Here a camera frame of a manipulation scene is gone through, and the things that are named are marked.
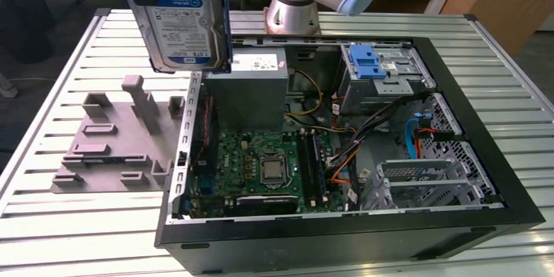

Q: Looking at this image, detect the hard disk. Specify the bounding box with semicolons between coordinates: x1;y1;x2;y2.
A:
127;0;235;74

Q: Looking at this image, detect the blue data wire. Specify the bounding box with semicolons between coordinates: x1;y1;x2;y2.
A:
404;112;434;161

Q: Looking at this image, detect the orange red power wire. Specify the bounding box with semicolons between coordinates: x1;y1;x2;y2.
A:
412;128;463;144

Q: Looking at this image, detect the metal disk bay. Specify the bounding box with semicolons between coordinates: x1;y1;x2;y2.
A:
375;158;494;208

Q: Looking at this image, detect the black office chair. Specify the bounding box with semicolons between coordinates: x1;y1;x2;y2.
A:
0;0;60;66

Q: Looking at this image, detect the grey power supply unit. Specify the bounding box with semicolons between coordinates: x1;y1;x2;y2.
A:
203;46;290;132

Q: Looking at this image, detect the grey furniture foot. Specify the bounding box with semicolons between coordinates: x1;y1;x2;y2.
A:
0;72;19;99

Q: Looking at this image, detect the grey parts rack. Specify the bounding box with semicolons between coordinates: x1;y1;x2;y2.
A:
51;75;185;193

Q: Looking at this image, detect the RAM stick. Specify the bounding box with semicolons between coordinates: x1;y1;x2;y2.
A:
81;157;127;165

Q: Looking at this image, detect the green motherboard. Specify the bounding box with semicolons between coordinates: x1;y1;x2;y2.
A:
189;129;347;218

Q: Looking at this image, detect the blue plastic drive latch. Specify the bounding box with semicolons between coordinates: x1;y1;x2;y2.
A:
348;45;388;80

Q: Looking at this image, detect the CPU socket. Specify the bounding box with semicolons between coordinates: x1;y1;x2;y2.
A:
258;152;292;190

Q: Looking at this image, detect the silver CPU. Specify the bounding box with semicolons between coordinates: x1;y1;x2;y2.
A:
262;160;287;182

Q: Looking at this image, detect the metal optical drive cage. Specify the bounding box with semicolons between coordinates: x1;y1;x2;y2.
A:
339;43;436;115

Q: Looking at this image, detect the black RAM slot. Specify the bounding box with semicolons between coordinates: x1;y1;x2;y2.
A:
298;129;316;203

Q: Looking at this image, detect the black graphics card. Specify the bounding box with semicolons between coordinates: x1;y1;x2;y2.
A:
224;193;300;217

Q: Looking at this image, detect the black PC case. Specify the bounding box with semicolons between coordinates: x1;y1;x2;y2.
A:
153;32;546;275

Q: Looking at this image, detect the yellow wire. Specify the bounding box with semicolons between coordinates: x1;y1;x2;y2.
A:
284;69;324;117

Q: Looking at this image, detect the black cable bundle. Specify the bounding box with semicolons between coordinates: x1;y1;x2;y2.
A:
326;93;423;174

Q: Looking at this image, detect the orange wire loop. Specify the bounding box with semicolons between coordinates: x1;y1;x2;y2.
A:
331;160;352;187

